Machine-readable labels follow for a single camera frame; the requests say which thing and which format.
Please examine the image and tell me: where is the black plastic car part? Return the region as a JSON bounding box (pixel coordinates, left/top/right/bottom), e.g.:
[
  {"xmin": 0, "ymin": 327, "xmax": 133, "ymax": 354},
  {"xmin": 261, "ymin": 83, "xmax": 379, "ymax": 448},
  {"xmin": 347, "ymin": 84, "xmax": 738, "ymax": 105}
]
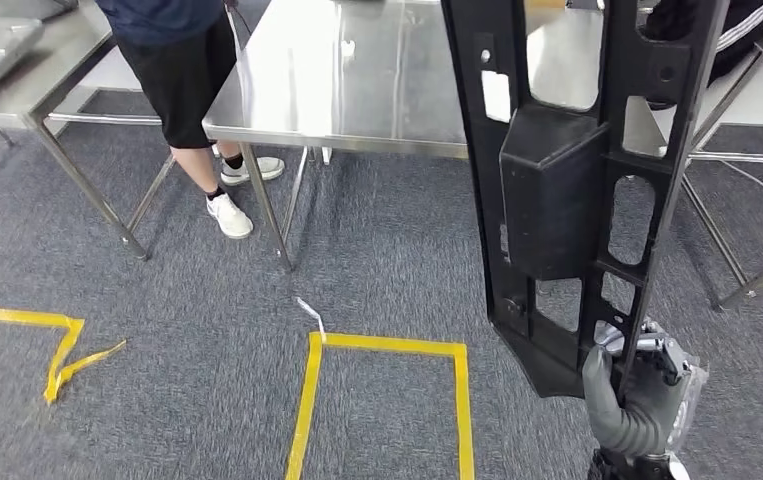
[{"xmin": 440, "ymin": 0, "xmax": 731, "ymax": 401}]

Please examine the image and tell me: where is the stainless steel workbench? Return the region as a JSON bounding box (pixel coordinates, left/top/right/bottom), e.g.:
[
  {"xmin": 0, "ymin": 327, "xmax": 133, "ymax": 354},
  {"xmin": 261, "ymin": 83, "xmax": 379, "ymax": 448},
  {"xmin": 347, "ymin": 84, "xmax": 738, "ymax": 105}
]
[{"xmin": 202, "ymin": 0, "xmax": 763, "ymax": 313}]

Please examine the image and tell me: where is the loose yellow floor tape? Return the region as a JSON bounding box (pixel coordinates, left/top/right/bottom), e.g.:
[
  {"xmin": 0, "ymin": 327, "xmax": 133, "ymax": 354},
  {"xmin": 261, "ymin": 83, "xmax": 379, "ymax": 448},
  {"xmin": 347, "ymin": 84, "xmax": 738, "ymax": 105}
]
[{"xmin": 0, "ymin": 303, "xmax": 128, "ymax": 407}]

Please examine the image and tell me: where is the yellow floor tape square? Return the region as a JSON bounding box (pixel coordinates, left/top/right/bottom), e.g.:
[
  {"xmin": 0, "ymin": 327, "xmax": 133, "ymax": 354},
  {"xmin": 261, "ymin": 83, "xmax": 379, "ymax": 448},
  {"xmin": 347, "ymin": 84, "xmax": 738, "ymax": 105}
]
[{"xmin": 284, "ymin": 332, "xmax": 477, "ymax": 480}]

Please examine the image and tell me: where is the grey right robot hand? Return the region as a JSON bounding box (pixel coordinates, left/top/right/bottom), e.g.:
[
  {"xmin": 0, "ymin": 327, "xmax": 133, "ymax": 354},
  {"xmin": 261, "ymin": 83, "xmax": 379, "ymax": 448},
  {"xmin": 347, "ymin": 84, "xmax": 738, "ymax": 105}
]
[{"xmin": 582, "ymin": 319, "xmax": 710, "ymax": 457}]

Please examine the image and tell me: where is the white tape scrap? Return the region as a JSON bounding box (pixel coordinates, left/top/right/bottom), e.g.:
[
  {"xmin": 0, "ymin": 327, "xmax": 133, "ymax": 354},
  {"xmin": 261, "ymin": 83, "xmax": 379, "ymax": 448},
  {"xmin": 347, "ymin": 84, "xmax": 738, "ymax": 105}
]
[{"xmin": 296, "ymin": 296, "xmax": 328, "ymax": 344}]

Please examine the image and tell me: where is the person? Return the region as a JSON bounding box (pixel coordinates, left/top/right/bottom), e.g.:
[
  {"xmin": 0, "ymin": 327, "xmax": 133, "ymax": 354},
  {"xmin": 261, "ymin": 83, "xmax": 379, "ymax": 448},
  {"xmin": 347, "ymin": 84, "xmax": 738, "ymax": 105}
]
[
  {"xmin": 94, "ymin": 0, "xmax": 286, "ymax": 241},
  {"xmin": 642, "ymin": 0, "xmax": 763, "ymax": 111}
]

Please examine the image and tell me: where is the steel side table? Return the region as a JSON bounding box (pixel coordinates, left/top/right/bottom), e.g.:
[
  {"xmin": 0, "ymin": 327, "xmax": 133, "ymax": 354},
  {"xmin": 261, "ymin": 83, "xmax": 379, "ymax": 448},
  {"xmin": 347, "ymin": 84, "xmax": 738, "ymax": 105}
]
[{"xmin": 0, "ymin": 0, "xmax": 177, "ymax": 263}]

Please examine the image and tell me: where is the white floor cable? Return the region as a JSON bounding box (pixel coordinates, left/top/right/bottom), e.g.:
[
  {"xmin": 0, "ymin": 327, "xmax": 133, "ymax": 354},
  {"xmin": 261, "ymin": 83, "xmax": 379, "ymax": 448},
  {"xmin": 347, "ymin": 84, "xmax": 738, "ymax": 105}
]
[{"xmin": 718, "ymin": 158, "xmax": 763, "ymax": 213}]

